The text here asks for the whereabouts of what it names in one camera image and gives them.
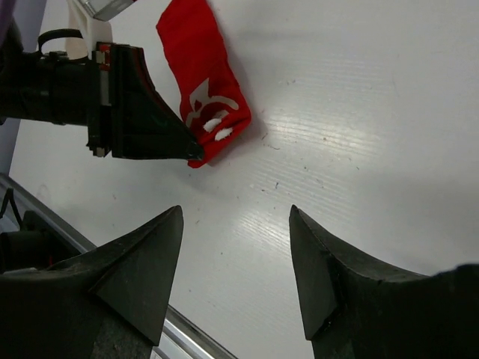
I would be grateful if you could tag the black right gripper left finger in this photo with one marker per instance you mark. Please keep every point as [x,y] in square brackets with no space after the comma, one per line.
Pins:
[138,276]

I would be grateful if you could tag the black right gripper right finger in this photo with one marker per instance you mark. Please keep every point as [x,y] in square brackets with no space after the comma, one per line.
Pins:
[356,306]

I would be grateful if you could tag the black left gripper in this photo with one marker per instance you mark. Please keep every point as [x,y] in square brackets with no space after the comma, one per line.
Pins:
[53,88]

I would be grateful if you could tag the red reindeer sock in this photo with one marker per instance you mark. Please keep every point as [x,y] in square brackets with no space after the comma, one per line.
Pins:
[212,104]

